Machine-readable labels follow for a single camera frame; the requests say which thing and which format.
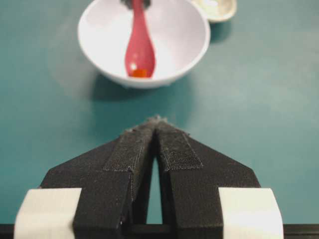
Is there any red plastic spoon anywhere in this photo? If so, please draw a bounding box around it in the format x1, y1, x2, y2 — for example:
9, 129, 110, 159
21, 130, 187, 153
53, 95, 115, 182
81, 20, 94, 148
125, 0, 156, 78

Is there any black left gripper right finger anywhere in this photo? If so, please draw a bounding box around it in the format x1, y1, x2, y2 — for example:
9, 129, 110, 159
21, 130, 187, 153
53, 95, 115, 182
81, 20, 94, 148
155, 122, 260, 239

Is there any white round bowl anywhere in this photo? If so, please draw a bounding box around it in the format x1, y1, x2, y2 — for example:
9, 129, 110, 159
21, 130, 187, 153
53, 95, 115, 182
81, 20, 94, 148
78, 0, 210, 89

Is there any small beige spoon dish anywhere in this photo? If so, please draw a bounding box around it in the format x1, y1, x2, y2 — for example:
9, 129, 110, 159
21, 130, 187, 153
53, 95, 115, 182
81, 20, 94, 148
192, 0, 237, 23

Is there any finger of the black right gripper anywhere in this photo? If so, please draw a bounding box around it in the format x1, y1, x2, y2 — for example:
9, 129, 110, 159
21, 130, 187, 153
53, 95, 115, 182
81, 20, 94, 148
121, 0, 133, 9
142, 0, 151, 7

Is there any small red block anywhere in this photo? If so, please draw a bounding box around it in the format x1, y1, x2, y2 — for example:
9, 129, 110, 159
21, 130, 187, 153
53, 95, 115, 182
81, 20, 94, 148
130, 69, 148, 78

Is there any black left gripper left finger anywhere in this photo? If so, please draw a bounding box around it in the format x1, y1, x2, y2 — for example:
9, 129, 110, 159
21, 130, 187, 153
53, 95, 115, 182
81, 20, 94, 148
40, 121, 156, 239

